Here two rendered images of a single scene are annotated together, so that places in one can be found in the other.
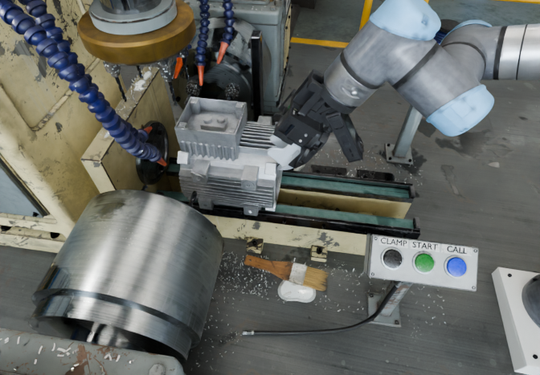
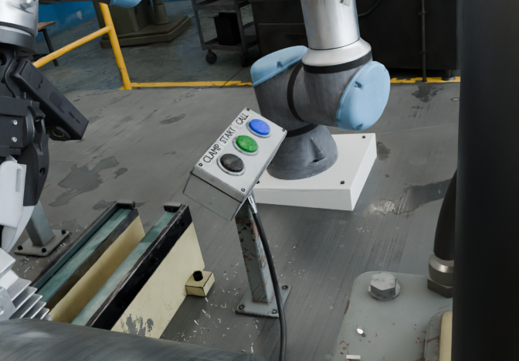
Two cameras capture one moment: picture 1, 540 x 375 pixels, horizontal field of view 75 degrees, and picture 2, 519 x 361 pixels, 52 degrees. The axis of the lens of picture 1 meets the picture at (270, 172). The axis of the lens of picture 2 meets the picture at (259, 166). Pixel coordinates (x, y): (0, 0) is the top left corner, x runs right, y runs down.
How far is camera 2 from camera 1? 0.42 m
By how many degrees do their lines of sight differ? 59
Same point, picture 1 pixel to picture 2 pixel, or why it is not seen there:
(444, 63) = not seen: outside the picture
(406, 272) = (251, 163)
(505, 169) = (133, 165)
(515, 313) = (298, 186)
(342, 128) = (43, 81)
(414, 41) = not seen: outside the picture
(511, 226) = not seen: hidden behind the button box
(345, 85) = not seen: outside the picture
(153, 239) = (69, 349)
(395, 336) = (301, 293)
